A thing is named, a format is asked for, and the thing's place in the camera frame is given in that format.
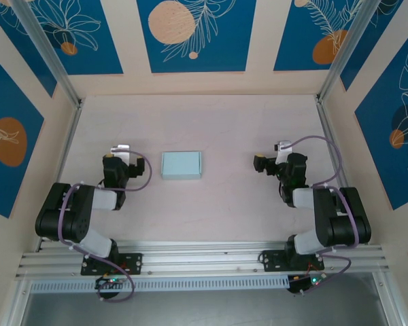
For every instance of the blue poster white flower drawing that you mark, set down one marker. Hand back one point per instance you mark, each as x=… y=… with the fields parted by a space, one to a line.
x=98 y=51

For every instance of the short aluminium frame post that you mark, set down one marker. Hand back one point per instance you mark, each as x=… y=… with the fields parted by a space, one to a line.
x=17 y=305
x=392 y=302

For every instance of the blue poster white line drawing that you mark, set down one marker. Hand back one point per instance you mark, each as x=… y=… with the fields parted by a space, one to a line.
x=24 y=57
x=387 y=27

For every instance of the blue poster dark circle lily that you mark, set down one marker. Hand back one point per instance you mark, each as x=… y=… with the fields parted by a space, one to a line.
x=377 y=153

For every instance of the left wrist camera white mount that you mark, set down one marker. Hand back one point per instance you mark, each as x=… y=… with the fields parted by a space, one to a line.
x=120 y=151

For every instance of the light blue paper box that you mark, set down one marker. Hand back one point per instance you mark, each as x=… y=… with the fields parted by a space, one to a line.
x=180 y=164

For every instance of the grey metal panel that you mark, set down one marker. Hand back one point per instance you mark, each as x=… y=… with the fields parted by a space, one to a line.
x=207 y=310

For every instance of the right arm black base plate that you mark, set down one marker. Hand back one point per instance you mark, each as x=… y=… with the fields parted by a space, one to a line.
x=270 y=259

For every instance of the blue poster fern orange circle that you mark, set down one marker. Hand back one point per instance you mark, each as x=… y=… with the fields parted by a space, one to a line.
x=292 y=34

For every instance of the aluminium mounting rail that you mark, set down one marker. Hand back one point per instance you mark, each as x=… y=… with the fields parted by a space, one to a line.
x=197 y=253

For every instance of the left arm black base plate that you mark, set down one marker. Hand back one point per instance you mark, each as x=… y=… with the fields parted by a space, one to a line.
x=132 y=263

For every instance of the blue poster large peach circle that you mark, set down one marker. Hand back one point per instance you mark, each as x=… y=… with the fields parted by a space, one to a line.
x=224 y=51

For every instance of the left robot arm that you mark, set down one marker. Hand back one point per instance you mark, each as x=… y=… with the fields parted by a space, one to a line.
x=71 y=217

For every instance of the aluminium side rail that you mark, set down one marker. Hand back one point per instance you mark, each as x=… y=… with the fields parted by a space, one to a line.
x=66 y=149
x=326 y=119

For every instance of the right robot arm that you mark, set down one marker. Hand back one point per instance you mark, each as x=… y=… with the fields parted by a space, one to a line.
x=343 y=220

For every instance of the blue poster orange disc lily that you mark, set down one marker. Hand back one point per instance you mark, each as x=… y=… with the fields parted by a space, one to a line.
x=7 y=176

